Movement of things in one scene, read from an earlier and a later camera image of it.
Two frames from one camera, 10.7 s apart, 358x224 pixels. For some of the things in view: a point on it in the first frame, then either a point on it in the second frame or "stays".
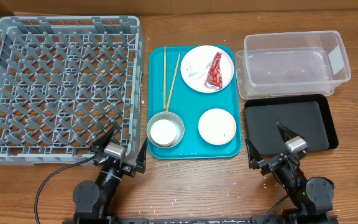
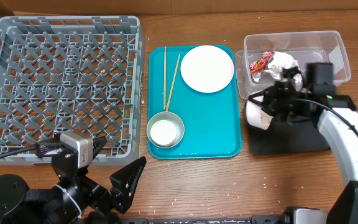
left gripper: x=140 y=162 → x=121 y=198
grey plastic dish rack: x=53 y=86 stays
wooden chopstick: x=165 y=80 stays
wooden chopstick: x=172 y=84 stays
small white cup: x=163 y=132 stays
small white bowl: x=217 y=126 → x=255 y=116
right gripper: x=276 y=162 → x=278 y=99
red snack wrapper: x=214 y=77 → x=257 y=67
